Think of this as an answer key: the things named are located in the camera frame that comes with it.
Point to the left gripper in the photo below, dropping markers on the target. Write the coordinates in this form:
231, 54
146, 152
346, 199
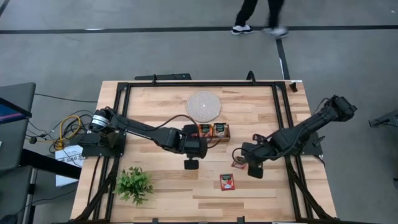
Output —
196, 146

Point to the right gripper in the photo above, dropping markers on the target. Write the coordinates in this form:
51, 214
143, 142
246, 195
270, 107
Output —
256, 152

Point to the peach passion fruit tea bag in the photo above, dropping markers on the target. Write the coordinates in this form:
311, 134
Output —
205, 130

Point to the strawberry tea bag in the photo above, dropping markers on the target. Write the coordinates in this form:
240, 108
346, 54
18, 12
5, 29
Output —
227, 182
237, 165

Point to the vanilla cinnamon apple tea bag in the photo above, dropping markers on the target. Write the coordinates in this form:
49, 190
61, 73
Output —
220, 129

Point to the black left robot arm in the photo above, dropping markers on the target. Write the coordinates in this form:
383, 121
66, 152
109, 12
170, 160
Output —
146, 132

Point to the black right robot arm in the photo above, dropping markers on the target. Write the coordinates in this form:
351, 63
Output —
311, 124

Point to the wooden tea box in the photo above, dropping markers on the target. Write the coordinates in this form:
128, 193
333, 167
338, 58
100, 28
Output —
219, 139

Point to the round woven white mat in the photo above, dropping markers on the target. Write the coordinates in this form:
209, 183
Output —
203, 106

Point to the black flat bar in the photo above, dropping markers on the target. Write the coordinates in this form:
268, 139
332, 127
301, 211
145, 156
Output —
161, 76

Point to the black table clamp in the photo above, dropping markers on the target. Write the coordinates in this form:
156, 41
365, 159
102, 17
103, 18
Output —
154, 221
241, 220

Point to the black hook clip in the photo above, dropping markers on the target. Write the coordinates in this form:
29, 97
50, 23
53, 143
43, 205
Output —
250, 73

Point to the small green plant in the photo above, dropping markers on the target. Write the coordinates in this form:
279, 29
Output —
133, 185

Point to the person's shoe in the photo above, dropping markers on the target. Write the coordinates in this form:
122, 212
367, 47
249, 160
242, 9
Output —
276, 32
242, 30

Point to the white paper sheet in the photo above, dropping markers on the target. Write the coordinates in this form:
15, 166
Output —
66, 152

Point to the person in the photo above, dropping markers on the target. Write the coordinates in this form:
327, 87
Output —
245, 12

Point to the grey stand foot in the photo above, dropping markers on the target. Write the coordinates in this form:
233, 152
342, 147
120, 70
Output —
387, 119

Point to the black desk beam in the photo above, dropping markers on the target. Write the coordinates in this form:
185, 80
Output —
46, 163

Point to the black plug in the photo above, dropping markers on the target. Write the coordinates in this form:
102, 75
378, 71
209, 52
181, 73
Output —
33, 140

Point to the grey desk panel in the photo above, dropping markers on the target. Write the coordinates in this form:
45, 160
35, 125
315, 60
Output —
14, 193
18, 137

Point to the monitor with blue screen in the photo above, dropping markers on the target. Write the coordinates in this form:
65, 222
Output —
7, 113

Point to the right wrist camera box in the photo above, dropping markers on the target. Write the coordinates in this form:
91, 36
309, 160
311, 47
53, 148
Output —
255, 171

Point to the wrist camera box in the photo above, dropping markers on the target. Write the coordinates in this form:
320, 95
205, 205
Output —
191, 164
255, 171

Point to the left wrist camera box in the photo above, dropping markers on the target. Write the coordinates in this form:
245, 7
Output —
191, 164

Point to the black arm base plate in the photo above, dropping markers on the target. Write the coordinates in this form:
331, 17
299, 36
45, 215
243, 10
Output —
90, 149
314, 149

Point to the small black bracket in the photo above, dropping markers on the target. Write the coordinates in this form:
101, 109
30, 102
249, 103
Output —
293, 87

